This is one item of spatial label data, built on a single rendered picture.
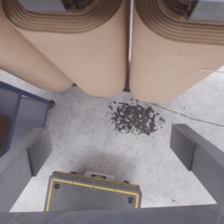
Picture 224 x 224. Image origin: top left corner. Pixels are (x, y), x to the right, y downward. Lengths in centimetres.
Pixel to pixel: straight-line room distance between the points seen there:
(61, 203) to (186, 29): 129
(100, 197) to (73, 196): 20
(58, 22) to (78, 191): 109
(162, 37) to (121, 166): 123
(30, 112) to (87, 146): 62
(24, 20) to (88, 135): 114
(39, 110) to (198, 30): 139
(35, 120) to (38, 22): 113
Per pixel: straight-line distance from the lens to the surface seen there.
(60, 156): 164
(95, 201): 129
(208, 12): 48
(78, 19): 56
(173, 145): 17
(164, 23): 54
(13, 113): 125
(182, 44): 51
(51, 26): 58
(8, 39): 83
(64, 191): 133
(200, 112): 165
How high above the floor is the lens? 149
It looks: 81 degrees down
